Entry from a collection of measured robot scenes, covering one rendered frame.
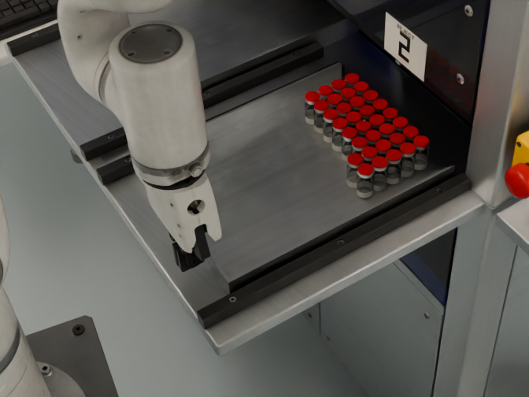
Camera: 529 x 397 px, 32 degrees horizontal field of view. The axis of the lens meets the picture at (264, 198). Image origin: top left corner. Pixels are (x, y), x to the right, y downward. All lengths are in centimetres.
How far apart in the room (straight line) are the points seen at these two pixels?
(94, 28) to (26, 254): 152
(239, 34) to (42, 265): 108
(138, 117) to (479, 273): 60
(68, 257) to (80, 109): 102
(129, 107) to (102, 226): 153
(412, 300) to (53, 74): 68
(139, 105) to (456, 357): 80
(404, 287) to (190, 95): 74
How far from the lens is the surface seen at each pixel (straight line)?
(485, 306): 142
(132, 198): 126
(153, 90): 89
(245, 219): 121
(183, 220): 101
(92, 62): 97
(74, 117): 140
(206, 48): 148
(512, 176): 110
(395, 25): 124
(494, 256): 133
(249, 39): 149
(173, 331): 220
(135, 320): 223
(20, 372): 95
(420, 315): 156
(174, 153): 95
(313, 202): 122
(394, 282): 158
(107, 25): 97
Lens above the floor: 179
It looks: 47 degrees down
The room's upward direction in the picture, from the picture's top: 5 degrees counter-clockwise
